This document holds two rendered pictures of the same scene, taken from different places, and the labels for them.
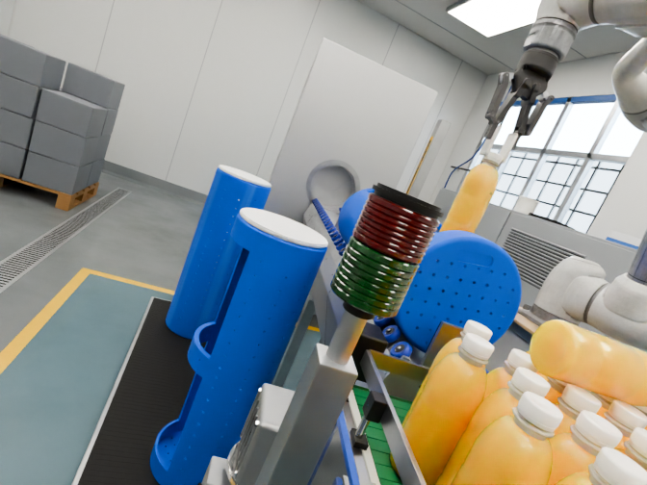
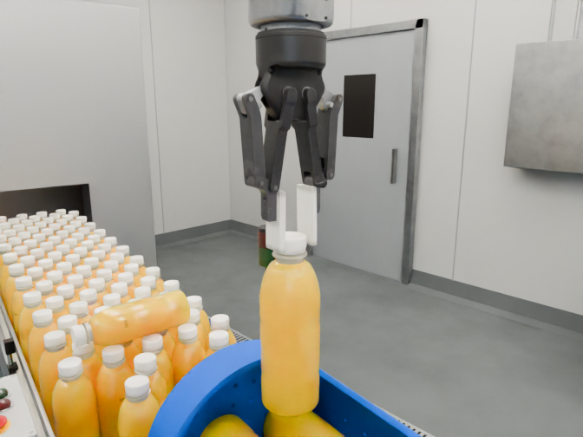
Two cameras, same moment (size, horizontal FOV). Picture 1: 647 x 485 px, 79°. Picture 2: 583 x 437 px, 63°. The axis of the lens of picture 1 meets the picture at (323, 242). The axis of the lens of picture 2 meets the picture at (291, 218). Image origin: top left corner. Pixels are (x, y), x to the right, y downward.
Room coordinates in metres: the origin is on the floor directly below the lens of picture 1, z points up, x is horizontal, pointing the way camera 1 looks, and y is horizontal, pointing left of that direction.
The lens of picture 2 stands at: (1.42, -0.51, 1.56)
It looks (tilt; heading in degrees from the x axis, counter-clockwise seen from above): 13 degrees down; 154
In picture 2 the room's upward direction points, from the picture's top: straight up
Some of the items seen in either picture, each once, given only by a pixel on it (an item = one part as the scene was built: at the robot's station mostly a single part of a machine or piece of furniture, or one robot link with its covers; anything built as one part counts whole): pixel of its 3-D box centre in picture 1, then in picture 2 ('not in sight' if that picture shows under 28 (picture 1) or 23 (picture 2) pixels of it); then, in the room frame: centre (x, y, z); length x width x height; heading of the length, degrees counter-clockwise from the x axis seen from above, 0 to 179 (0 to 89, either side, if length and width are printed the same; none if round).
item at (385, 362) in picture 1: (460, 386); not in sight; (0.70, -0.35, 0.96); 0.40 x 0.01 x 0.03; 101
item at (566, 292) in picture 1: (573, 288); not in sight; (1.40, -0.88, 1.18); 0.18 x 0.16 x 0.22; 36
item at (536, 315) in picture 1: (547, 318); not in sight; (1.43, -0.87, 1.04); 0.22 x 0.18 x 0.06; 19
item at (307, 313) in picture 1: (290, 354); not in sight; (1.79, -0.06, 0.31); 0.06 x 0.06 x 0.63; 11
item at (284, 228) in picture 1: (284, 227); not in sight; (1.14, 0.12, 1.03); 0.28 x 0.28 x 0.01
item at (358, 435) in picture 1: (368, 419); not in sight; (0.52, -0.16, 0.94); 0.03 x 0.02 x 0.08; 11
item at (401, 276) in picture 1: (374, 274); (270, 254); (0.33, -0.05, 1.18); 0.06 x 0.06 x 0.05
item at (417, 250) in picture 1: (395, 227); (270, 238); (0.33, -0.05, 1.23); 0.06 x 0.06 x 0.04
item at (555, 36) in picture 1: (548, 43); (291, 3); (0.94, -0.28, 1.67); 0.09 x 0.09 x 0.06
